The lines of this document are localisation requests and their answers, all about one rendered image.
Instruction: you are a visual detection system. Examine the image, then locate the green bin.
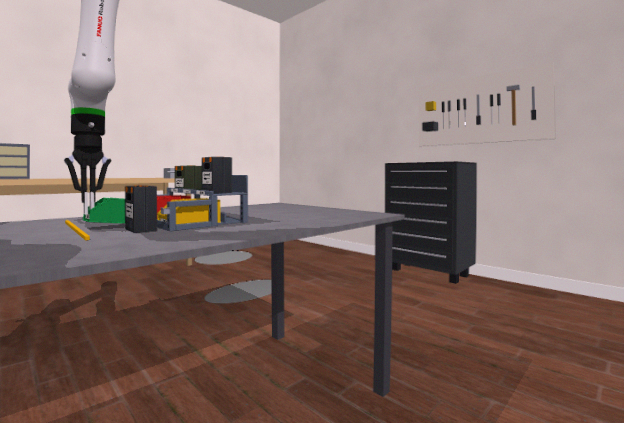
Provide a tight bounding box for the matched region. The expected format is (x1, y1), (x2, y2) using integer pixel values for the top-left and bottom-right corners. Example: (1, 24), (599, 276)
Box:
(83, 198), (125, 224)

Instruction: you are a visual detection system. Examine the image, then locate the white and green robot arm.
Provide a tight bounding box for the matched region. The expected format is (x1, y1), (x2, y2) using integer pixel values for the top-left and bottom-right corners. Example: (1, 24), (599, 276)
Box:
(68, 0), (119, 136)

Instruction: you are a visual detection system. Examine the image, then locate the yellow open bin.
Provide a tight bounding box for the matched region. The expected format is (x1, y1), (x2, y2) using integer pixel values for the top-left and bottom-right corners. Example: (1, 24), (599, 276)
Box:
(157, 198), (220, 224)

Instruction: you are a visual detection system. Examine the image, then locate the grey bin rack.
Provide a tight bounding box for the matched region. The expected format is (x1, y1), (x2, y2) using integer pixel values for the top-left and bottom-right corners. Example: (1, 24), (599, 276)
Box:
(157, 175), (248, 231)

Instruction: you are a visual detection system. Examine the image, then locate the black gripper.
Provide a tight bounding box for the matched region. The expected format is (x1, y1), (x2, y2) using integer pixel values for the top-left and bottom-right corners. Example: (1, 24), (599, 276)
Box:
(64, 135), (112, 215)

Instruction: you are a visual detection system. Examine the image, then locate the red open bin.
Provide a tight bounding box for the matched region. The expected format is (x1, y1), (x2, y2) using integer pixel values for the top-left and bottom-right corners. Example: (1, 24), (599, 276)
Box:
(157, 195), (191, 212)

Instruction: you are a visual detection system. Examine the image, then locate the yellow long thin bar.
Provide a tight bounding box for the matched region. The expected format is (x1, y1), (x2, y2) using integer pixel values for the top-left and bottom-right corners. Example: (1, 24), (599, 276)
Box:
(65, 220), (90, 240)

